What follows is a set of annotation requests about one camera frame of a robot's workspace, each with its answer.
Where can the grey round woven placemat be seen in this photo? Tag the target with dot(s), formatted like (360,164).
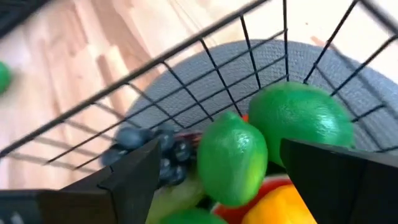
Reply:
(270,59)

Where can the large green toy lime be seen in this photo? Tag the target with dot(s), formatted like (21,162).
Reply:
(3,77)
(298,118)

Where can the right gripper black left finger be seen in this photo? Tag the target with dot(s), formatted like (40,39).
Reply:
(124,199)

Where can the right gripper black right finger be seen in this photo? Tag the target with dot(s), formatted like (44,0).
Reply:
(342,193)

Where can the red toy pepper piece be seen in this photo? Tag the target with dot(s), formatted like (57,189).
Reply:
(245,118)

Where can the dark purple toy grapes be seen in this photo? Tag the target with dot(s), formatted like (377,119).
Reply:
(133,138)

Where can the orange yellow toy mango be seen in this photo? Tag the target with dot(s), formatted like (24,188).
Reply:
(276,208)

